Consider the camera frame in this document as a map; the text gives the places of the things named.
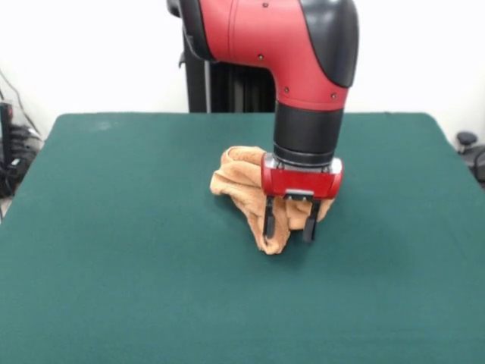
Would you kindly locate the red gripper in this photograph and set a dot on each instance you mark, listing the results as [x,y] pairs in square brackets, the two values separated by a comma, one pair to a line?
[303,184]

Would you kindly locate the orange terry towel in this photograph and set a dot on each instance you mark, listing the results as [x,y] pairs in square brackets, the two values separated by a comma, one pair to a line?
[235,178]

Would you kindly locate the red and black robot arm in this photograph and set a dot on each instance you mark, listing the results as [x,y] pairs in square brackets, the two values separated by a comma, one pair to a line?
[265,38]

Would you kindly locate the dark green table cloth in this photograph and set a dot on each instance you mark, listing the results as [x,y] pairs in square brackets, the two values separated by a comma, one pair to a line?
[113,265]

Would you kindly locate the black box with red light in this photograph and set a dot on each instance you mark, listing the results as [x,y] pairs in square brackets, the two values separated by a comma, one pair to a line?
[5,132]

